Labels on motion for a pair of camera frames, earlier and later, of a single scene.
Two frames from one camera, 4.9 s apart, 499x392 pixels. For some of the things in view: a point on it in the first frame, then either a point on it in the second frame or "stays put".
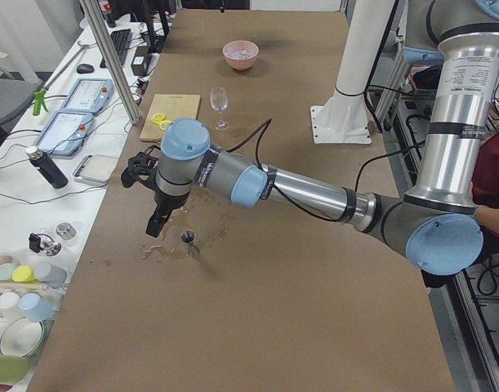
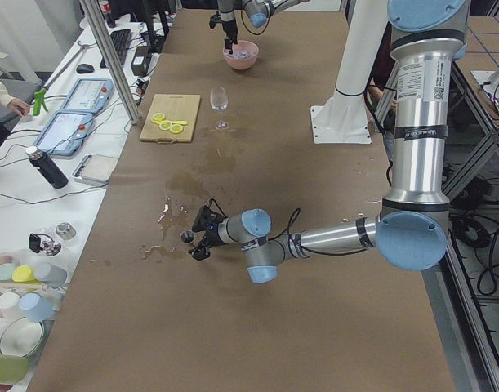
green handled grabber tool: [39, 93] stays put
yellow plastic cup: [24, 273] stays put
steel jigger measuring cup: [189, 238] stays put
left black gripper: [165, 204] → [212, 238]
